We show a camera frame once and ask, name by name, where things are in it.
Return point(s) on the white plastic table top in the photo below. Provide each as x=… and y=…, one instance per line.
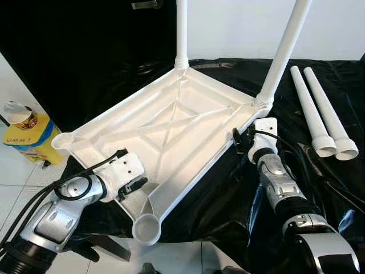
x=171, y=125

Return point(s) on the white plastic table leg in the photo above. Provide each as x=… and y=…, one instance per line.
x=285, y=51
x=336, y=120
x=313, y=114
x=182, y=34

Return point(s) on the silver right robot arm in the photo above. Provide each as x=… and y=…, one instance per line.
x=279, y=188

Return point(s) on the black plastic table sheet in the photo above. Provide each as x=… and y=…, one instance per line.
x=228, y=188

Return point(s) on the brown wooden table leg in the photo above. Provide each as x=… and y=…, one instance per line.
x=111, y=246

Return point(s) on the dark grey left robot leg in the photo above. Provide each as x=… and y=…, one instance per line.
x=149, y=269

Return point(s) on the dark grey robot leg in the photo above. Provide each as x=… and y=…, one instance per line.
x=234, y=270
x=149, y=269

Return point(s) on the yellow cardboard box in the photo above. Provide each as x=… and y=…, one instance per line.
x=28, y=144

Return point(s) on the dark grey right robot leg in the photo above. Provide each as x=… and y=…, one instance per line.
x=234, y=270

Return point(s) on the black door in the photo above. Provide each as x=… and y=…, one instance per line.
x=85, y=57

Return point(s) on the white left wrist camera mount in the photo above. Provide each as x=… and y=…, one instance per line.
x=122, y=171

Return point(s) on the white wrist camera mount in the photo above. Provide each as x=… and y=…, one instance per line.
x=122, y=171
x=265, y=131

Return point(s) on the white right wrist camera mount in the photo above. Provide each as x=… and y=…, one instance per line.
x=265, y=131

